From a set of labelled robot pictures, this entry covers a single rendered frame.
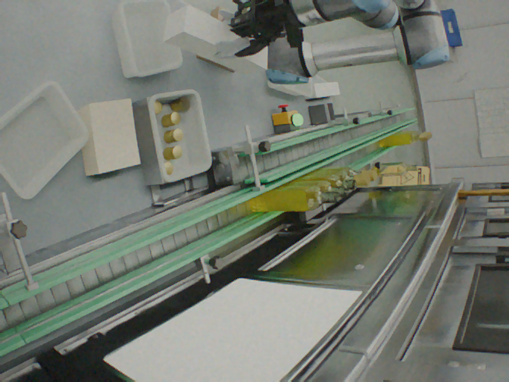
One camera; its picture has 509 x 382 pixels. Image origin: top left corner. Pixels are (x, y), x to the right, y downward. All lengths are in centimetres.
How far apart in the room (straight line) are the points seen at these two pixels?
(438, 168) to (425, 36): 607
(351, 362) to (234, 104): 96
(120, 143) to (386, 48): 71
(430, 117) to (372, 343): 641
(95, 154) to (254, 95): 71
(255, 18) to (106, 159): 45
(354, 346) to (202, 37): 59
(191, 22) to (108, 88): 36
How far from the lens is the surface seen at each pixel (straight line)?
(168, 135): 103
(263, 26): 66
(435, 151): 696
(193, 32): 71
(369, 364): 59
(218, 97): 124
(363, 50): 103
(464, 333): 68
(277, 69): 106
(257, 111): 138
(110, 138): 89
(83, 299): 77
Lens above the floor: 159
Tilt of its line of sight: 39 degrees down
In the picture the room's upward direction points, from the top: 88 degrees clockwise
